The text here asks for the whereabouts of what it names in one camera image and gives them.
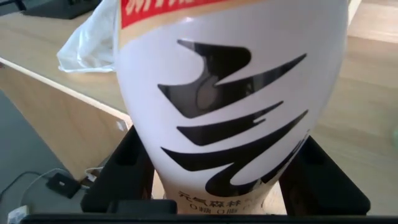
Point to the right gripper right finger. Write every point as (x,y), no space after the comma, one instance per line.
(323,186)

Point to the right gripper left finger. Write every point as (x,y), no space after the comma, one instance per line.
(124,174)

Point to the white drink bottle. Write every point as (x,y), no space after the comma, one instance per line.
(236,124)

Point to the white plastic bag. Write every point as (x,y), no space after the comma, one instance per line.
(88,43)

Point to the black power adapter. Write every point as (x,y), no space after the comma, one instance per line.
(63,184)

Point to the white power strip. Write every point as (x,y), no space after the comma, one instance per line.
(17,214)

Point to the black device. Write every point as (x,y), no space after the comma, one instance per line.
(62,7)

